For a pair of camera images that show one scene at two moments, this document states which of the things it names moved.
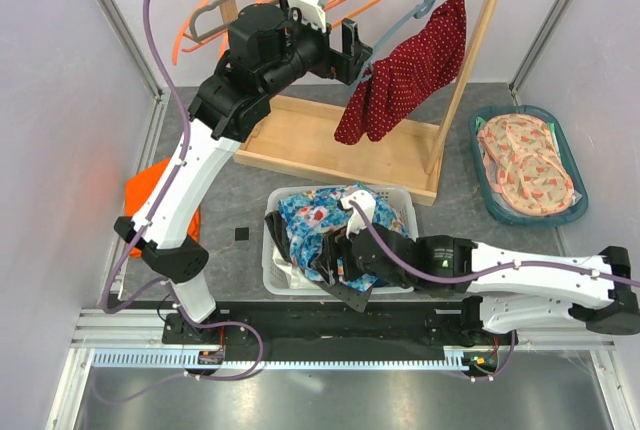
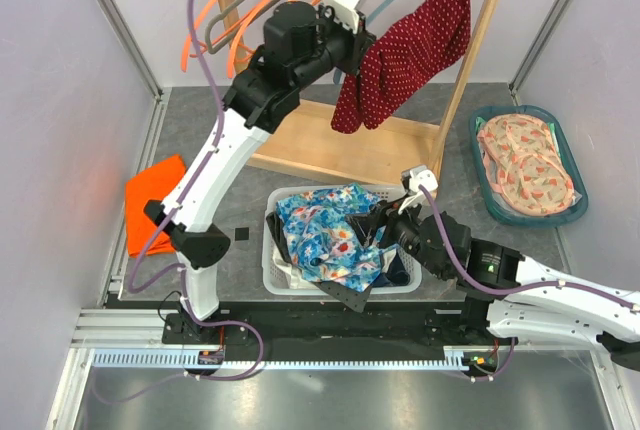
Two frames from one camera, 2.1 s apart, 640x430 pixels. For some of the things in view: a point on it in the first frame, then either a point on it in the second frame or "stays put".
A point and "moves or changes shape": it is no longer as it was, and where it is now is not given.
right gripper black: (334, 245) → (386, 214)
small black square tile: (242, 234) stays put
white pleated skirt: (297, 276) stays put
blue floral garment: (314, 215) stays put
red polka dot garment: (399, 83) moves or changes shape
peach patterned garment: (522, 164) stays put
